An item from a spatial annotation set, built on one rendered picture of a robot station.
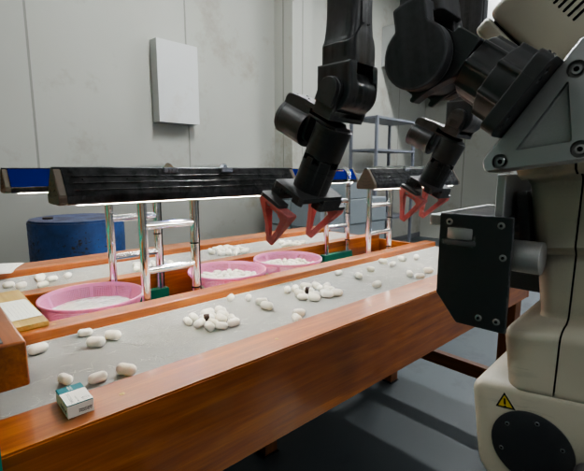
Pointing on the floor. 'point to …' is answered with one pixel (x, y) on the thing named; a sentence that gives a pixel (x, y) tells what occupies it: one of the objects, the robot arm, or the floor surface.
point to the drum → (70, 235)
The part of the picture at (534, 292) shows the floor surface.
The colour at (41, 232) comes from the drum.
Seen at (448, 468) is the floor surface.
